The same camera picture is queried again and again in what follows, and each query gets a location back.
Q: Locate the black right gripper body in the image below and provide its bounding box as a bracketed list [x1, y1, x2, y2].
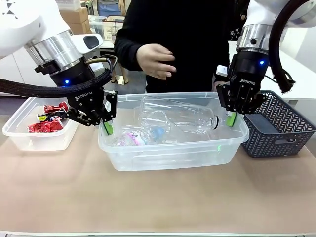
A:
[228, 52, 269, 115]

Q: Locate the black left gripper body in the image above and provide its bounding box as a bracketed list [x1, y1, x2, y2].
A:
[49, 58, 107, 119]

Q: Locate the person's right forearm black sleeve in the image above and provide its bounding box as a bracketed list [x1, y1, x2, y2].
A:
[114, 23, 149, 73]

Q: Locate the dark woven plastic basket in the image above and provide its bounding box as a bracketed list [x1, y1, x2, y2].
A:
[240, 90, 316, 158]

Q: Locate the white perforated basket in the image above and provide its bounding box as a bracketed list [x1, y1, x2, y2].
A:
[102, 15, 125, 41]

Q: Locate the person's right hand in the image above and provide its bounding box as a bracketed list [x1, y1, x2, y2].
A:
[139, 43, 177, 80]

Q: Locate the small white device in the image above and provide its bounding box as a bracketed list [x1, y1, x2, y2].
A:
[216, 65, 229, 78]

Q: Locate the red crumpled wrapper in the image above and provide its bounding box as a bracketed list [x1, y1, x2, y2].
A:
[27, 121, 63, 133]
[43, 101, 69, 114]

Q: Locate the yellow and black wrapper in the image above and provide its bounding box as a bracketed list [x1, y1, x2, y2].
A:
[37, 113, 62, 123]

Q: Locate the crushed bottle with pink label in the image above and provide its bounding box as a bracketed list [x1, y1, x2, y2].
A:
[115, 131, 149, 148]

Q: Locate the large clear plastic bottle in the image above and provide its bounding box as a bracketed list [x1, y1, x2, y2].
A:
[139, 94, 220, 136]

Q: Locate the clear plastic container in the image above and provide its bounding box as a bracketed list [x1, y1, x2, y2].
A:
[98, 91, 249, 172]
[1, 96, 80, 152]

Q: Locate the person in black top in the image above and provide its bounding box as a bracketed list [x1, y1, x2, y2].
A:
[114, 0, 250, 95]

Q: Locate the brown cardboard box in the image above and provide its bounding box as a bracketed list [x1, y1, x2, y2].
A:
[60, 6, 89, 25]
[67, 21, 91, 35]

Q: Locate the black right arm cable sleeve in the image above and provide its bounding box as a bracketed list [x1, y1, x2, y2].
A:
[271, 0, 297, 95]

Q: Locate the black arm cable sleeve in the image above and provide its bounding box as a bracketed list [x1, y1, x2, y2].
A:
[271, 0, 297, 95]
[0, 66, 111, 97]

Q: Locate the black left arm cable sleeve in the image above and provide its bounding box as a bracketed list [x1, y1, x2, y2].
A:
[0, 66, 111, 97]

